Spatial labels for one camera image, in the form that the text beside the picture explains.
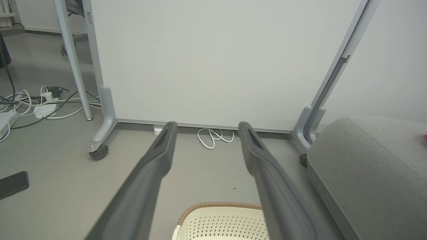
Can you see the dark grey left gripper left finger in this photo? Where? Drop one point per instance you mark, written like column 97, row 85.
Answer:
column 140, row 193

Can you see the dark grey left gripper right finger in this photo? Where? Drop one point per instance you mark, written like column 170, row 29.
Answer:
column 280, row 200

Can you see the cream perforated laundry basket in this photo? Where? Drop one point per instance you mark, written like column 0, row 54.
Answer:
column 220, row 223

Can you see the black caster wheel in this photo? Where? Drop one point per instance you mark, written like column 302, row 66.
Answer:
column 99, row 152

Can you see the grey fabric sofa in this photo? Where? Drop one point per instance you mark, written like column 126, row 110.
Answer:
column 373, row 173

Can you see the flat black rectangular device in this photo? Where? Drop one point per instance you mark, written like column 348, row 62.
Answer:
column 12, row 184

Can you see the black power adapter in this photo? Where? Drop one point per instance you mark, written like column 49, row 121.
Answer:
column 53, row 91

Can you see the white flat box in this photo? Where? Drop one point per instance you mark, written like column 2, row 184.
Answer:
column 6, row 121

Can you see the wide white partition panel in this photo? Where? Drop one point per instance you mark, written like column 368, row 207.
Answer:
column 217, row 60

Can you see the narrow white partition panel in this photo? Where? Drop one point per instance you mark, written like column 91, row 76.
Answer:
column 393, row 66

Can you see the dark patterned cloth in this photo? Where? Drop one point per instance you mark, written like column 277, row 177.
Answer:
column 4, row 53

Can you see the grey metal frame leg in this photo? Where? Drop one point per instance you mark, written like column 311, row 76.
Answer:
column 71, row 50

